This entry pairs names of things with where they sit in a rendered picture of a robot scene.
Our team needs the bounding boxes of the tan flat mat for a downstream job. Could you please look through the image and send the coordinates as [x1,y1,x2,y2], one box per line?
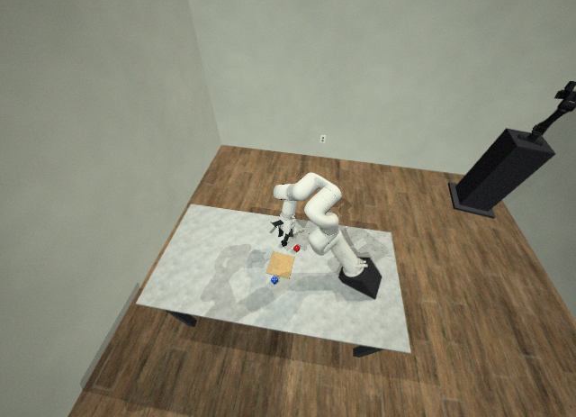
[266,252,294,278]

